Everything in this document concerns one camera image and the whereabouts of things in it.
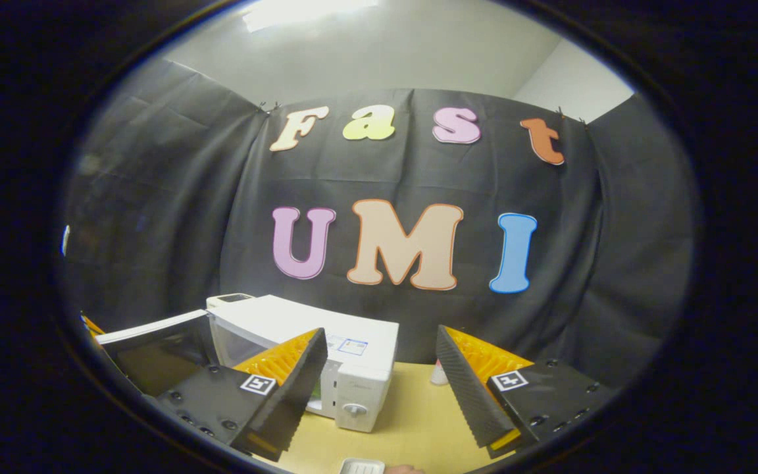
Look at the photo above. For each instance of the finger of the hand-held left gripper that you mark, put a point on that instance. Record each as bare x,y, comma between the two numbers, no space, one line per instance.
91,326

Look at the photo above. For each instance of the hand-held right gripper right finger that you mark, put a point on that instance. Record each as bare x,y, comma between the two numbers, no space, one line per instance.
468,395

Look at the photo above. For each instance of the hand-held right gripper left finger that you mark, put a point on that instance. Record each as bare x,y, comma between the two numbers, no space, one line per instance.
300,388

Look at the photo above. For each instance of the green lettuce leaf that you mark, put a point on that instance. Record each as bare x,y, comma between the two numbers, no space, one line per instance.
317,394

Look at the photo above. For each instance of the white microwave oven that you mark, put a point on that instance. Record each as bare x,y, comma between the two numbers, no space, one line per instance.
287,322

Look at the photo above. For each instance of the small plastic bottle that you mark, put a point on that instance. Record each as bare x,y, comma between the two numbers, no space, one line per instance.
439,375

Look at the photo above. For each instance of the white ridged tray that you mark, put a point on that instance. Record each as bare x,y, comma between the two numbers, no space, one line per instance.
361,467

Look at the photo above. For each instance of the white toaster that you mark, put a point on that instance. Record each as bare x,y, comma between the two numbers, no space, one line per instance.
227,300

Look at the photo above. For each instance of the black backdrop cloth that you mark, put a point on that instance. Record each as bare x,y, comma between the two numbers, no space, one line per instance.
155,197

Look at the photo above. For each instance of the black binder clip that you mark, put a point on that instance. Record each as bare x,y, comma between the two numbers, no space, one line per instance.
570,115
268,106

